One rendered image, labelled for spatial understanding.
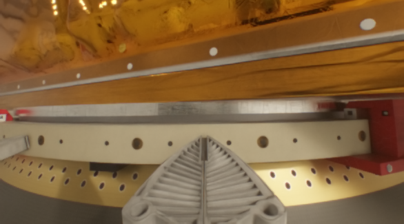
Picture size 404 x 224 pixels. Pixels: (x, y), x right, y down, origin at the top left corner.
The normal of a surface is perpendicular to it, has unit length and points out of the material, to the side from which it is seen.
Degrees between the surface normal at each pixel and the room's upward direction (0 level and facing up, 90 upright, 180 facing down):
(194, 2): 126
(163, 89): 90
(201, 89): 90
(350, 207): 62
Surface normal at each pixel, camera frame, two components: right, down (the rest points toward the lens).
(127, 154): -0.12, -0.07
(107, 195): -0.16, -0.54
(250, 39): -0.40, -0.05
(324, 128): 0.16, -0.07
